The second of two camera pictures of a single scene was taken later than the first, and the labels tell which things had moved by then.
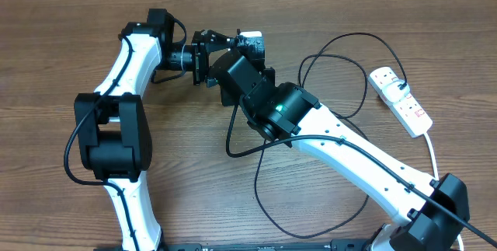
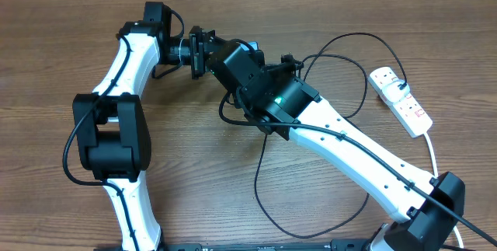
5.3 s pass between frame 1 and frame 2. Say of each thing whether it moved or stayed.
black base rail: stayed
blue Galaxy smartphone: moved
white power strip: stayed
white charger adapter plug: stayed
